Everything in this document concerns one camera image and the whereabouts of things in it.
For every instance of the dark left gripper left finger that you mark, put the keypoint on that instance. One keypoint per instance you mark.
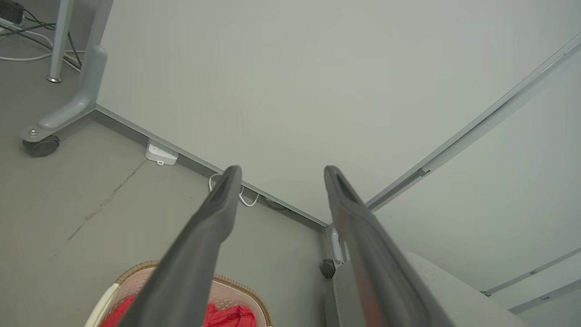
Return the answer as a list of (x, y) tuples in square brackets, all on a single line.
[(190, 254)]

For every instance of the black caster wheel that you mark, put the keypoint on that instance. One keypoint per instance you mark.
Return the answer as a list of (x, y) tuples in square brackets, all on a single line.
[(41, 146), (327, 268)]

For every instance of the white power strip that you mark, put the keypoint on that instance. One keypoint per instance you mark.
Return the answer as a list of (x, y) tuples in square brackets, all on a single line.
[(160, 153)]

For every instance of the black power adapter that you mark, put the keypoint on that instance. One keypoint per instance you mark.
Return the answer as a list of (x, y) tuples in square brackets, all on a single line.
[(11, 11)]

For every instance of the grey metal table leg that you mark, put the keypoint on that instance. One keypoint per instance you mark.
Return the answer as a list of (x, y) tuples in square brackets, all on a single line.
[(60, 41)]

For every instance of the grey partition leg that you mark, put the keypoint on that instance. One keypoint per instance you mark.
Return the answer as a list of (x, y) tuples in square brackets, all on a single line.
[(88, 77), (336, 245)]

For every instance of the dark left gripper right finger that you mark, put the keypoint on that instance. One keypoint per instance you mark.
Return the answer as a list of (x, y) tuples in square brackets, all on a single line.
[(376, 272)]

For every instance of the white partition panel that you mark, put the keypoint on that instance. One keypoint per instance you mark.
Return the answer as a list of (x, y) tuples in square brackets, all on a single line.
[(295, 91), (499, 190)]

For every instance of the cream perforated laundry basket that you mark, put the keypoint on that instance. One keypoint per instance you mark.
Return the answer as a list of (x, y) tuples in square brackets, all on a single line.
[(236, 290)]

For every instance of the red cloth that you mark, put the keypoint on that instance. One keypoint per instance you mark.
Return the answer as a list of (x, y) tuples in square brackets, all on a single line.
[(231, 317)]

